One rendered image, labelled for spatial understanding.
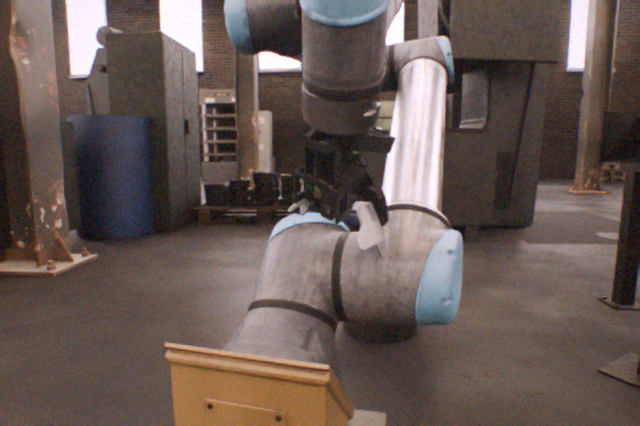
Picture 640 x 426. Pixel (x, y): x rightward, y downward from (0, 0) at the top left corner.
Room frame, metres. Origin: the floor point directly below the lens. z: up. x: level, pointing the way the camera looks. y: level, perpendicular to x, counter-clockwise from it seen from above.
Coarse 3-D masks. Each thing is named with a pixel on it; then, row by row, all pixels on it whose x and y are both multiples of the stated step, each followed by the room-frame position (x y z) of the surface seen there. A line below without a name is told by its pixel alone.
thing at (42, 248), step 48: (0, 0) 2.25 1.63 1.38; (48, 0) 2.35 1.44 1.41; (0, 48) 2.25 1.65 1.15; (48, 48) 2.32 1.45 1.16; (0, 96) 2.25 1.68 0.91; (48, 96) 2.29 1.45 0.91; (240, 96) 7.24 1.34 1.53; (48, 144) 2.26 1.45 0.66; (240, 144) 7.24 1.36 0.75; (48, 192) 2.23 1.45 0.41; (576, 192) 6.67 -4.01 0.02; (48, 240) 2.19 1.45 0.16
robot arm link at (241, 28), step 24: (240, 0) 0.58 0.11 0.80; (264, 0) 0.57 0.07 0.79; (288, 0) 0.56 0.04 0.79; (240, 24) 0.59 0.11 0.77; (264, 24) 0.58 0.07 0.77; (288, 24) 0.57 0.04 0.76; (240, 48) 0.61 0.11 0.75; (264, 48) 0.61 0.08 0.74; (288, 48) 0.63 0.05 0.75; (384, 72) 1.06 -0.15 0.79
